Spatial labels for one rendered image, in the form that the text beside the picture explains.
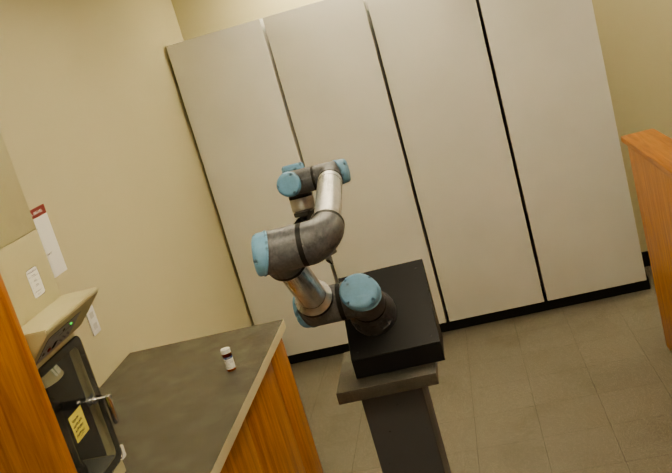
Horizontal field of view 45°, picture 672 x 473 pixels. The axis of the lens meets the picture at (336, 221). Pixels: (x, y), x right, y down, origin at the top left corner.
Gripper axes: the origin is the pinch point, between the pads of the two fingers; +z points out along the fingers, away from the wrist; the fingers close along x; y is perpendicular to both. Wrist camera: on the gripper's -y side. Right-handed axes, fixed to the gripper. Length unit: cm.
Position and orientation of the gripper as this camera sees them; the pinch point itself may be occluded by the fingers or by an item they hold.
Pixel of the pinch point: (316, 271)
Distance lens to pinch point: 261.8
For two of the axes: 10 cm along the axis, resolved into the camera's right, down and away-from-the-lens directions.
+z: 2.6, 9.6, 0.8
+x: 6.5, -2.3, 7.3
